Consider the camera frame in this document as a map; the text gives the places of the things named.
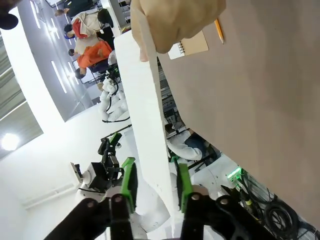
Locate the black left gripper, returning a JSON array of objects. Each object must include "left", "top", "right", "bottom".
[{"left": 97, "top": 132, "right": 123, "bottom": 185}]

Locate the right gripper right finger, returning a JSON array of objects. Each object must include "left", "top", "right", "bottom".
[{"left": 174, "top": 162, "right": 276, "bottom": 240}]

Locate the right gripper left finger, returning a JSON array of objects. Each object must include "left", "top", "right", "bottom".
[{"left": 44, "top": 156, "right": 139, "bottom": 240}]

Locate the white paper sheet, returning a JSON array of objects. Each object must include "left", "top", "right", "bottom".
[{"left": 113, "top": 18, "right": 181, "bottom": 240}]

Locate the brown spiral notebook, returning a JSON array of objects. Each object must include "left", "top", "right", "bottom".
[{"left": 167, "top": 29, "right": 210, "bottom": 60}]

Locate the yellow pencil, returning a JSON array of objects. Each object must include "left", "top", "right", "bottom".
[{"left": 214, "top": 18, "right": 225, "bottom": 45}]

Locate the person's left hand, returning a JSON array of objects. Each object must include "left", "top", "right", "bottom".
[{"left": 130, "top": 0, "right": 228, "bottom": 63}]

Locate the person in white top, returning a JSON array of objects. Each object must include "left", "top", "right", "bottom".
[{"left": 166, "top": 129, "right": 204, "bottom": 161}]

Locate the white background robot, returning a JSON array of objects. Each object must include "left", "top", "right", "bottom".
[{"left": 99, "top": 71, "right": 131, "bottom": 124}]

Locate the mannequin with orange garment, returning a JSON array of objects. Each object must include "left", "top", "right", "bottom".
[{"left": 76, "top": 41, "right": 113, "bottom": 70}]

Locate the mannequin with cream red garment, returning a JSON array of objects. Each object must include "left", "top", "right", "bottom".
[{"left": 71, "top": 11, "right": 101, "bottom": 55}]

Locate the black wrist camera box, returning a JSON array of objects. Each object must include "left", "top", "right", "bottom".
[{"left": 83, "top": 161, "right": 109, "bottom": 192}]

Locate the black coiled cable bundle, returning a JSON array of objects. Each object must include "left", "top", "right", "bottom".
[{"left": 264, "top": 199, "right": 300, "bottom": 237}]

